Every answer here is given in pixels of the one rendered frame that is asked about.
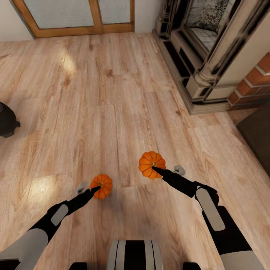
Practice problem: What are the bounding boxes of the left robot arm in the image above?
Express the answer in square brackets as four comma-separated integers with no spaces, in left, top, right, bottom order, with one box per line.
[0,181,101,270]

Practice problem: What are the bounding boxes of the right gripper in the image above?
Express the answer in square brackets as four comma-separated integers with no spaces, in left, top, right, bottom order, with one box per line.
[152,166,186,192]

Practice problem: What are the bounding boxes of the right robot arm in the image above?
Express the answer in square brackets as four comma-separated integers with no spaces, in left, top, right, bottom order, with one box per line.
[152,165,266,270]

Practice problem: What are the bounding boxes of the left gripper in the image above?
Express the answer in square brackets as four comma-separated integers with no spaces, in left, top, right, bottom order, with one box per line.
[74,186,101,210]

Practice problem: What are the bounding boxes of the cauldron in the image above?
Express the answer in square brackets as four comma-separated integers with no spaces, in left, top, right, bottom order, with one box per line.
[0,102,20,138]

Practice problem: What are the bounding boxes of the pumpkin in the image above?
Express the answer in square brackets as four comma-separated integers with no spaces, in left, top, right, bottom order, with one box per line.
[90,174,113,199]
[138,151,166,180]

